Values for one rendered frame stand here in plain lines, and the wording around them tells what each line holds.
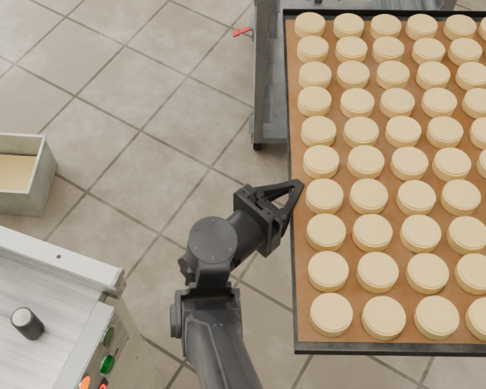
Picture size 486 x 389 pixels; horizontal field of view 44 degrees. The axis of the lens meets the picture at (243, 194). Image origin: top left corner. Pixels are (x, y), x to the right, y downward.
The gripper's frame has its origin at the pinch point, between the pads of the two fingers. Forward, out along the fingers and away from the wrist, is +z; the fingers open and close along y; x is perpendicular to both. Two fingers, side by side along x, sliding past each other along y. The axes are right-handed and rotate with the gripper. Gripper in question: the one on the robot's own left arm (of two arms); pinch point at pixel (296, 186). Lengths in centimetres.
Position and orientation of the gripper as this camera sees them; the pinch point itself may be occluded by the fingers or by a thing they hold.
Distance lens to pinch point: 83.2
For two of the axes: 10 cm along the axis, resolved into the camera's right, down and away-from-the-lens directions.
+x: 7.0, 6.0, -3.8
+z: 7.1, -5.9, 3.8
